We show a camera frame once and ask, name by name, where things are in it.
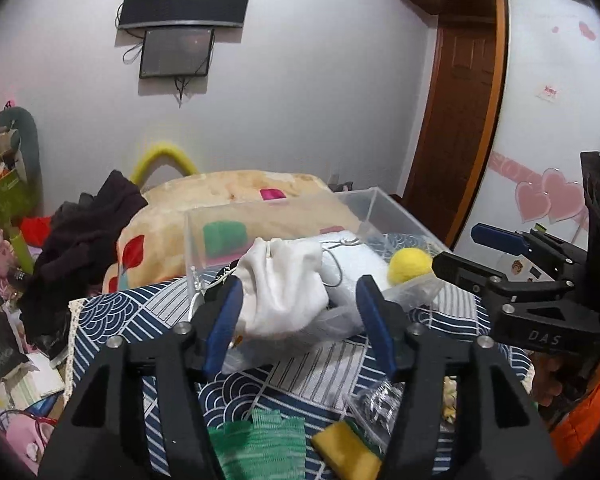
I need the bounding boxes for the yellow felt ball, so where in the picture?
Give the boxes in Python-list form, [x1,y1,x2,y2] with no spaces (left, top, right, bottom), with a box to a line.
[387,248,435,284]

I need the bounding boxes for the pink heart stickers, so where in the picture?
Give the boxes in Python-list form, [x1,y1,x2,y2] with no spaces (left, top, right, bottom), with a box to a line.
[514,167,587,224]

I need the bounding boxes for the yellow-green foam tube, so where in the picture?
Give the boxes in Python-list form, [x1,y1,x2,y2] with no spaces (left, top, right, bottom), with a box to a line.
[129,142,200,187]

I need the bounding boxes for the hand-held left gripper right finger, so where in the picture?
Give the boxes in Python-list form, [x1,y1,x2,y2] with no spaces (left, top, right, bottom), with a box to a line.
[356,274,568,480]

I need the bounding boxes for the clear acrylic box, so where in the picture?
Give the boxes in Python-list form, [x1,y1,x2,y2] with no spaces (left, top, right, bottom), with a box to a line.
[183,187,452,313]

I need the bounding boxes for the red cloth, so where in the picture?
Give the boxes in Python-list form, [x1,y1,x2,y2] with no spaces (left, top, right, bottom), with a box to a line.
[20,215,57,249]

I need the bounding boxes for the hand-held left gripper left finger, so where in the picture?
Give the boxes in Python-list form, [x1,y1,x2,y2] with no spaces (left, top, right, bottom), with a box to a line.
[37,276,244,480]

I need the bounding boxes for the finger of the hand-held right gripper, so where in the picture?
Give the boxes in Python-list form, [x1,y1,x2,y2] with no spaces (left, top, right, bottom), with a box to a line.
[431,251,600,357]
[470,222,590,286]

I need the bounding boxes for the clear plastic packet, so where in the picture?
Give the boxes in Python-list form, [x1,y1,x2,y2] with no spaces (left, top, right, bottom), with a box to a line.
[344,377,462,450]

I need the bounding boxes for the green cardboard box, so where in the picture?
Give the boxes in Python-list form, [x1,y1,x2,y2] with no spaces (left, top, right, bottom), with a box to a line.
[0,169,37,222]

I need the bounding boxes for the black hanging cable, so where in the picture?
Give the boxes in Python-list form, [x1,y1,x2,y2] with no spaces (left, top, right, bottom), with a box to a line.
[172,76,194,109]

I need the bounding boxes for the white wardrobe sliding door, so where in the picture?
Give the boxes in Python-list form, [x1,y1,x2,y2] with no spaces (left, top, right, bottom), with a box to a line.
[451,0,600,283]

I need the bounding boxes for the dark clothes pile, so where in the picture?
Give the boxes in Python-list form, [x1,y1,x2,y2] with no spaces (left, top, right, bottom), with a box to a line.
[18,170,149,357]

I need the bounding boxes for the white drawstring pouch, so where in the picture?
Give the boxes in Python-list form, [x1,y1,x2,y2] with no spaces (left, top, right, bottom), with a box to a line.
[232,237,331,339]

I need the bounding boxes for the blue wave patterned cloth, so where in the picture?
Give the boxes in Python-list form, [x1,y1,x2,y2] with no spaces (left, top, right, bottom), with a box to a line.
[66,232,537,480]

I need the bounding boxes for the green mesh cloth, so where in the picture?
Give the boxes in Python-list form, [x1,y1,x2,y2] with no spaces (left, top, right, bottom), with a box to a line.
[207,408,309,480]

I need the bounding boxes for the orange sleeved right forearm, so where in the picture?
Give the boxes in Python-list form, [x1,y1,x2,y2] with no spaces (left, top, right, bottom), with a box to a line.
[549,375,600,463]

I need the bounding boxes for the pink plush toy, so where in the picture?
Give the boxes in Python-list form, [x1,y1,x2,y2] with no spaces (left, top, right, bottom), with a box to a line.
[4,416,57,467]

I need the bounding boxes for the peach patterned blanket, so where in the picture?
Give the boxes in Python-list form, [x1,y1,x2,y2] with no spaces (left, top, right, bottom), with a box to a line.
[101,170,362,294]

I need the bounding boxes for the yellow sponge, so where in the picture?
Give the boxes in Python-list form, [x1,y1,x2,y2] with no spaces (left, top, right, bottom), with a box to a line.
[311,420,384,480]

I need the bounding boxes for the small black wall screen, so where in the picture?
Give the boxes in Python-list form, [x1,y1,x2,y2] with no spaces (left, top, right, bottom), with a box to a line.
[139,27,215,80]

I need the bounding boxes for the person's right hand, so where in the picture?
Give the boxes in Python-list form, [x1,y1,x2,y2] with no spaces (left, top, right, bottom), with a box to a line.
[531,354,577,407]

